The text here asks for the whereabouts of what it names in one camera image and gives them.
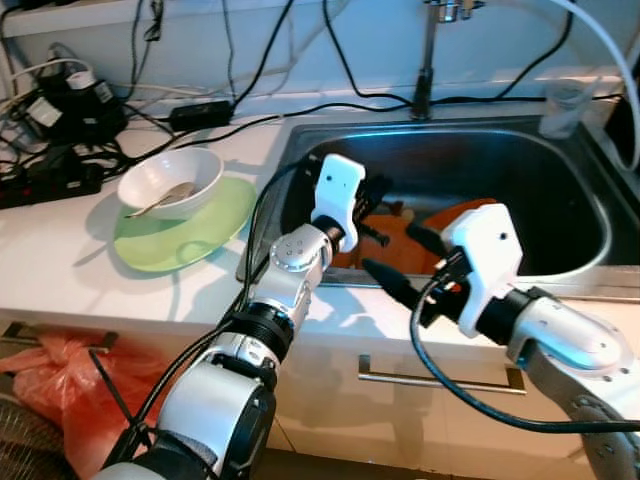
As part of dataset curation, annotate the black appliance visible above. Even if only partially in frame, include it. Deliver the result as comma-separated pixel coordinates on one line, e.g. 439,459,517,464
608,95,640,171

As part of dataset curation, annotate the metal faucet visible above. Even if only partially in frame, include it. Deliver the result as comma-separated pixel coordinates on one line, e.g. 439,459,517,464
410,0,481,121

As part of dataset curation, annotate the black charger box with labels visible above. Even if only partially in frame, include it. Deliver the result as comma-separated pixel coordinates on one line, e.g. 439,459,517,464
20,70,129,146

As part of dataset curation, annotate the red plastic bag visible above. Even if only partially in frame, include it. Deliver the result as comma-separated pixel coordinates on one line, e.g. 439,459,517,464
0,330,171,479

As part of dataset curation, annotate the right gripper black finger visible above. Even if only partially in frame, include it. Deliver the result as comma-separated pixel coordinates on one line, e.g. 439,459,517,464
405,222,452,260
360,257,422,311

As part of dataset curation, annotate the black power adapter brick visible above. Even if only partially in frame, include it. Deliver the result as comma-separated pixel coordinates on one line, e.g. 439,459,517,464
168,100,234,131

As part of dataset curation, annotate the white kitchen cabinet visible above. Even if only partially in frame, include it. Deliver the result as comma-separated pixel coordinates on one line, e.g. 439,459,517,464
0,300,640,476

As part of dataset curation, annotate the white bowl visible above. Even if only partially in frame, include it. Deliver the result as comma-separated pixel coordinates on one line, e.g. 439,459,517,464
117,147,225,221

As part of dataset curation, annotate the wire fan guard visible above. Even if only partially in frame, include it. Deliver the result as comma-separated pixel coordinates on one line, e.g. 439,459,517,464
0,395,76,480

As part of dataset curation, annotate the long black power cable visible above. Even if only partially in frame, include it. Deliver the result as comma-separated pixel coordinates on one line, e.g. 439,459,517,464
100,10,576,171

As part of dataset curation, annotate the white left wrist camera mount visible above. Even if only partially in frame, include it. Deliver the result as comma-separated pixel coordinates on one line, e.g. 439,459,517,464
312,153,367,251

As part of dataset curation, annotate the light green plate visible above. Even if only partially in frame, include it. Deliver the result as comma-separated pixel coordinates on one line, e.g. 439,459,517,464
113,175,258,274

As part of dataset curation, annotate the metal spoon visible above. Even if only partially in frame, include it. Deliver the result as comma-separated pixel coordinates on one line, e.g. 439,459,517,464
125,182,198,219

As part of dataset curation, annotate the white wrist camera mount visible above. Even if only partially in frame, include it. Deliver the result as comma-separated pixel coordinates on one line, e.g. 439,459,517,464
440,203,524,339
312,153,367,251

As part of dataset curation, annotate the clear plastic cup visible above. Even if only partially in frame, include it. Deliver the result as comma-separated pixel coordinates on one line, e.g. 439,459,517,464
540,80,596,139

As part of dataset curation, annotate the long metal drawer handle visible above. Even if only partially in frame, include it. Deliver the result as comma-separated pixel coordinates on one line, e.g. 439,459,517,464
357,355,526,396

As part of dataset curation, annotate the white faucet hose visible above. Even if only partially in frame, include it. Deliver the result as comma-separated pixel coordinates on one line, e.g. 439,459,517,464
480,0,640,171

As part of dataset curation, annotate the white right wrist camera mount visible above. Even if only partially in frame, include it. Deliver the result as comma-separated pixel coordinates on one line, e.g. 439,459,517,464
440,203,524,339

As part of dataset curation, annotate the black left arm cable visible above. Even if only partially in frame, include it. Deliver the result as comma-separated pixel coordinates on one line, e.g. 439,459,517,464
100,155,321,471

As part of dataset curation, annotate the stainless steel sink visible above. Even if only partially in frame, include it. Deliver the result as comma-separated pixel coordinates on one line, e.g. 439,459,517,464
240,115,640,301

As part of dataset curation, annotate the black hanging cable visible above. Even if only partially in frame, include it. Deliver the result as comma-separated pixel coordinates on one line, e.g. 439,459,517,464
230,0,297,106
322,0,416,106

